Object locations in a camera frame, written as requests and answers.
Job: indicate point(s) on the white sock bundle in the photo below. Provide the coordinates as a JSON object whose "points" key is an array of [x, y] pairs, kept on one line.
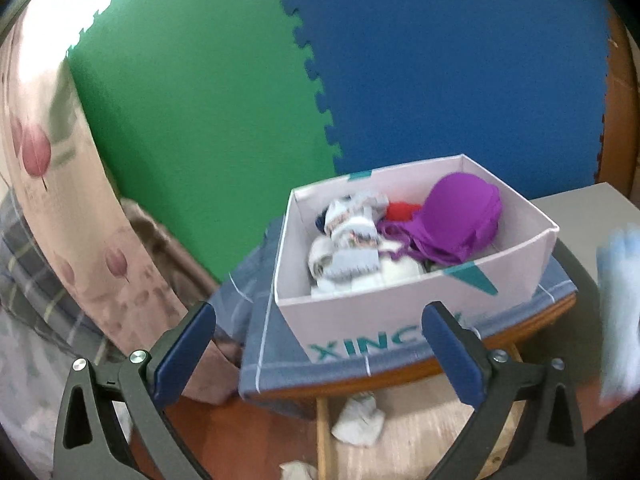
{"points": [[357, 420]]}

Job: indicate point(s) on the light blue sock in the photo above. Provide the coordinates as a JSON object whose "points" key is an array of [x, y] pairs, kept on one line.
{"points": [[617, 310]]}

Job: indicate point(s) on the blue foam mat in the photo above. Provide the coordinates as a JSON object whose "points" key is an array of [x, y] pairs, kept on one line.
{"points": [[450, 60]]}

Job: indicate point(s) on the pink floral curtain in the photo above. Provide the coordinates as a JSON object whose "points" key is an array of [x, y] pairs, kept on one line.
{"points": [[60, 135]]}

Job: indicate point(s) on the white patterned sock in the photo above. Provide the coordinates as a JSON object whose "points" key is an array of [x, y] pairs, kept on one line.
{"points": [[350, 225]]}

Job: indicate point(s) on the wooden door frame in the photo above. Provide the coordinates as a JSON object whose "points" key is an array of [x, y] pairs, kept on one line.
{"points": [[620, 135]]}

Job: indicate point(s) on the white cabinet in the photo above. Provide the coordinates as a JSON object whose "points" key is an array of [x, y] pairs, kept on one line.
{"points": [[575, 220]]}

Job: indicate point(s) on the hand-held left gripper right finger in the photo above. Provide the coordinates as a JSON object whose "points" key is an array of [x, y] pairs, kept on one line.
{"points": [[452, 355]]}

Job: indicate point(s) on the blue plaid cloth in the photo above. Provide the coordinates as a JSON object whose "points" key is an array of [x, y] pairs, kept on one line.
{"points": [[280, 360]]}

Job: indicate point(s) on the brown cloth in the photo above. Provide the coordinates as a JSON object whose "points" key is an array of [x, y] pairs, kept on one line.
{"points": [[160, 250]]}

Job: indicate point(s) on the red cloth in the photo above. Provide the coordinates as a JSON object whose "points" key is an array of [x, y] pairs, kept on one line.
{"points": [[400, 211]]}

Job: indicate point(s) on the wooden drawer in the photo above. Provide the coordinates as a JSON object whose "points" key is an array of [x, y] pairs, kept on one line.
{"points": [[324, 435]]}

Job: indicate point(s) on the small white crumpled cloth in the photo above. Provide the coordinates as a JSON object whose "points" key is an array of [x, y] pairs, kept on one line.
{"points": [[300, 471]]}

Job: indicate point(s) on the grey patterned sock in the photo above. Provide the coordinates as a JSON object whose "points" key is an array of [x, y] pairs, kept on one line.
{"points": [[355, 262]]}

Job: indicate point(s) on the white cardboard shoe box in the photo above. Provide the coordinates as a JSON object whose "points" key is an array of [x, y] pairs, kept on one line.
{"points": [[340, 325]]}

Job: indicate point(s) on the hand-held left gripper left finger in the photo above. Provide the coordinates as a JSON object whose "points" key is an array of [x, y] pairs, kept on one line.
{"points": [[185, 355]]}

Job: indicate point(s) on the purple bra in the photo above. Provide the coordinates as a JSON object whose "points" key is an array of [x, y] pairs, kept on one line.
{"points": [[460, 215]]}

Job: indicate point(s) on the grey plaid bedsheet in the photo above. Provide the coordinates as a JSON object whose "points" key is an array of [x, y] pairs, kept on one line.
{"points": [[30, 270]]}

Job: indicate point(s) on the green foam mat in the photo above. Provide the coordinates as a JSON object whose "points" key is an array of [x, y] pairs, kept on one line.
{"points": [[200, 85]]}

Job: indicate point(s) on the wooden nightstand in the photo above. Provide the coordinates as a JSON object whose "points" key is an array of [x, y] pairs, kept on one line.
{"points": [[525, 327]]}

